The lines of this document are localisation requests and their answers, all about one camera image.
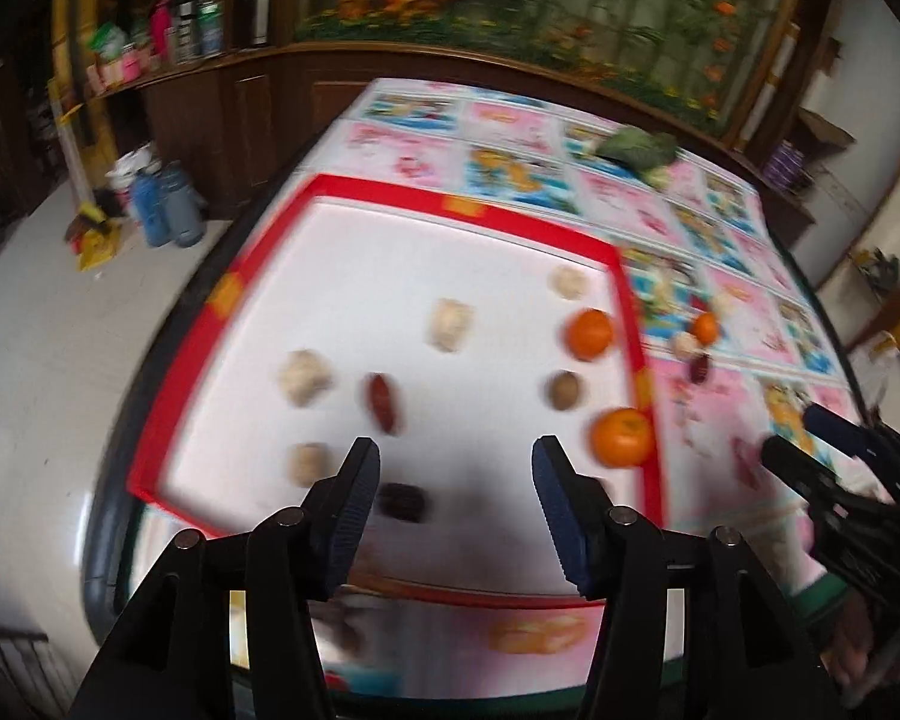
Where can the black thermos flask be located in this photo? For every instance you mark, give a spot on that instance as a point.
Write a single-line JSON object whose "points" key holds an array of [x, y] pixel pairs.
{"points": [[186, 22]]}

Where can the brown longan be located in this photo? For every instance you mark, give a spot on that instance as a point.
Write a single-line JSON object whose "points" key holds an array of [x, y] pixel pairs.
{"points": [[565, 388]]}

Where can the red tray with white inside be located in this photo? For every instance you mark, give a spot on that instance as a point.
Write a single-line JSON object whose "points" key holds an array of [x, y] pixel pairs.
{"points": [[420, 255]]}

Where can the yellow dustpan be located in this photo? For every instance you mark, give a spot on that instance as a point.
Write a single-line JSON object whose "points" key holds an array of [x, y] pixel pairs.
{"points": [[97, 247]]}

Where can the dark wooden cabinet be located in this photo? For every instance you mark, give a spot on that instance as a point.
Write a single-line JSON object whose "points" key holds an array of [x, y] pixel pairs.
{"points": [[270, 105]]}

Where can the person's right hand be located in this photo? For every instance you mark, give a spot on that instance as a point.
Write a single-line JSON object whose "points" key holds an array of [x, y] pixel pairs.
{"points": [[851, 649]]}

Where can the purple bottle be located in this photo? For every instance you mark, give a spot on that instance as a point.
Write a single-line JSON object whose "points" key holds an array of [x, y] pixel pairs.
{"points": [[777, 163], [795, 167]]}

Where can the grey shoes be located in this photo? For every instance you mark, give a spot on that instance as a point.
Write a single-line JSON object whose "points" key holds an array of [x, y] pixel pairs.
{"points": [[881, 268]]}

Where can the pink bottle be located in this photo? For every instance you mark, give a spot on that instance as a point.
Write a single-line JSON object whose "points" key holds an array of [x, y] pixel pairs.
{"points": [[159, 34]]}

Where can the pink box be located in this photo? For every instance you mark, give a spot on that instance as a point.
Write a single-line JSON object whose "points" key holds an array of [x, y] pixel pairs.
{"points": [[124, 67]]}

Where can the green snack bag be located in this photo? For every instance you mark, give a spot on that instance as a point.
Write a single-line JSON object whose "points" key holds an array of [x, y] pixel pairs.
{"points": [[109, 41]]}

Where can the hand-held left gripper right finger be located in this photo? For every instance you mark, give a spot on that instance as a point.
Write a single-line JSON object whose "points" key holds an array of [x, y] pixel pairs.
{"points": [[562, 517]]}

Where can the white bag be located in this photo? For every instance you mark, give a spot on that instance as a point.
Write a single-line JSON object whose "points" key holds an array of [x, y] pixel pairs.
{"points": [[127, 172]]}

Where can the dark steel thermos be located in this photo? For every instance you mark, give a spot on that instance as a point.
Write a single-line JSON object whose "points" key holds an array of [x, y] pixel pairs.
{"points": [[261, 11]]}

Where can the printed pink and blue tablecloth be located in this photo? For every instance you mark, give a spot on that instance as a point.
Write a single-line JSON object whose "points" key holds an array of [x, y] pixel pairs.
{"points": [[510, 120]]}

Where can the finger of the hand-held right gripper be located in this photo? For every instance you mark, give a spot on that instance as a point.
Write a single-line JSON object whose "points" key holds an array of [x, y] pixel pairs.
{"points": [[791, 465], [832, 424]]}

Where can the orange mandarin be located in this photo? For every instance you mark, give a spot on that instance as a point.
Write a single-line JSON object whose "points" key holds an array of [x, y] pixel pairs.
{"points": [[589, 334], [622, 435], [705, 328]]}

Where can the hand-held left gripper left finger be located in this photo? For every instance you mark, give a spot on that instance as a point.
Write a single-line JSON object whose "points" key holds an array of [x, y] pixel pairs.
{"points": [[354, 510]]}

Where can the clear bottle with green label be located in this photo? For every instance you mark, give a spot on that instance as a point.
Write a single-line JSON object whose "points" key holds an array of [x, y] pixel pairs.
{"points": [[210, 19]]}

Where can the dark red date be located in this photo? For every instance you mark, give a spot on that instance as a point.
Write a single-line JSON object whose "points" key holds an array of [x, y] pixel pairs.
{"points": [[401, 501]]}

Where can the dark table with green rim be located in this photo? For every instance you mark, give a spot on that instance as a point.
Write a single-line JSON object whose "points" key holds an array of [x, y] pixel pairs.
{"points": [[99, 532]]}

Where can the grey-blue water jug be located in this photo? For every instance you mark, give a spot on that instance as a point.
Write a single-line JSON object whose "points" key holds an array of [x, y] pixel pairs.
{"points": [[185, 206]]}

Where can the glass case of artificial plants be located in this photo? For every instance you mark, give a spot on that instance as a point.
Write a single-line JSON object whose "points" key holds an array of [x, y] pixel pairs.
{"points": [[570, 0]]}

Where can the green leafy vegetable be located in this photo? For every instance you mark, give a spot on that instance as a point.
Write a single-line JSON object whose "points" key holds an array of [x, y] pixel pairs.
{"points": [[634, 144]]}

